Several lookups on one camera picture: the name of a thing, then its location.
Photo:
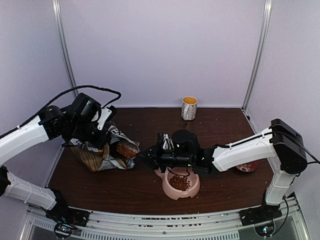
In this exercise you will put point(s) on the floral ceramic mug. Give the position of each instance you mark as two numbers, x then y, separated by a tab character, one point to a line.
189	108

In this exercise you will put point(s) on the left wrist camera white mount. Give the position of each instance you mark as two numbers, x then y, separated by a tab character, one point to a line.
104	115

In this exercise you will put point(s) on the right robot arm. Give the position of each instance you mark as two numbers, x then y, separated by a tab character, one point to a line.
182	149

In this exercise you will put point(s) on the red floral saucer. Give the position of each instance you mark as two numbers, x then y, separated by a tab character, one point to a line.
248	167

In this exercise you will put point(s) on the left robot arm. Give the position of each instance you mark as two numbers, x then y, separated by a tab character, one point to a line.
85	119

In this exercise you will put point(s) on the pink double pet bowl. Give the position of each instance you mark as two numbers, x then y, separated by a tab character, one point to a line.
179	182

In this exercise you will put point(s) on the right aluminium frame post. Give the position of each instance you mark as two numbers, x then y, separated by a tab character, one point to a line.
264	30

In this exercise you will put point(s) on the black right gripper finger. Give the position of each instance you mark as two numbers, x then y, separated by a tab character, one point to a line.
150	162
148	153

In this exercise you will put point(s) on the aluminium frame post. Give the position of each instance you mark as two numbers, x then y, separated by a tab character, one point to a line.
264	30
63	43

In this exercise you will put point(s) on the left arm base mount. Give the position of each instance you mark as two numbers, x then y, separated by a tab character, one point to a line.
68	221

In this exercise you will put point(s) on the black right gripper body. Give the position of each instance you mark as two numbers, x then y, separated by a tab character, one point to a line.
165	159

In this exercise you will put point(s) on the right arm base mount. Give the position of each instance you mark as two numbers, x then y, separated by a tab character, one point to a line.
261	218

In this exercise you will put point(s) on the left aluminium frame post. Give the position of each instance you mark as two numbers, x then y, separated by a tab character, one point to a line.
63	43

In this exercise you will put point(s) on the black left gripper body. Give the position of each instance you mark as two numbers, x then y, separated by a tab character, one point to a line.
98	142

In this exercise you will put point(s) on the brown kibble pet food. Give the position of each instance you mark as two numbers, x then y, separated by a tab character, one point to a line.
125	151

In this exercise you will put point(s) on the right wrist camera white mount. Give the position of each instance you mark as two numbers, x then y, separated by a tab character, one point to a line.
165	141

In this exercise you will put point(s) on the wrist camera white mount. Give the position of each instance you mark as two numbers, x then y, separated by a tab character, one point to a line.
104	115
165	141

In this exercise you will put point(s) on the brown pet food bag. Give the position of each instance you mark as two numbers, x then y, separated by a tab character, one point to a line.
107	158

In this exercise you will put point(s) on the front aluminium rail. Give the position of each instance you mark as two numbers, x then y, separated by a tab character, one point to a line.
225	225

